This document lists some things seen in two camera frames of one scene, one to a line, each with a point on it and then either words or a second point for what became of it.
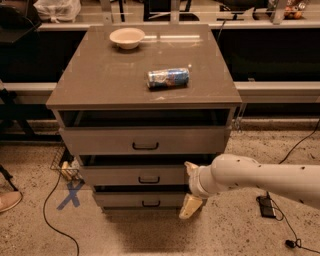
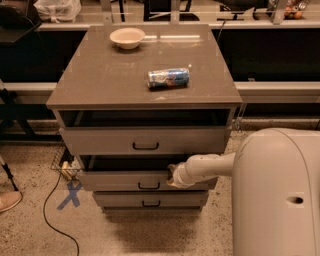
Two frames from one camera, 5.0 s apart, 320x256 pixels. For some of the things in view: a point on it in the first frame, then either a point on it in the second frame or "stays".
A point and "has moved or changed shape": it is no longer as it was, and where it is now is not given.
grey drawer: x=134 y=175 has moved or changed shape
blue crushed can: x=168 y=78 stays
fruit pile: x=293 y=10 stays
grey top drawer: x=86 y=140 stays
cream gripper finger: x=192 y=169 -> x=172 y=167
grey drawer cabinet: x=138 y=106 stays
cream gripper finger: x=190 y=206 -> x=171 y=182
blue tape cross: x=72 y=190 stays
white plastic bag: x=58 y=10 stays
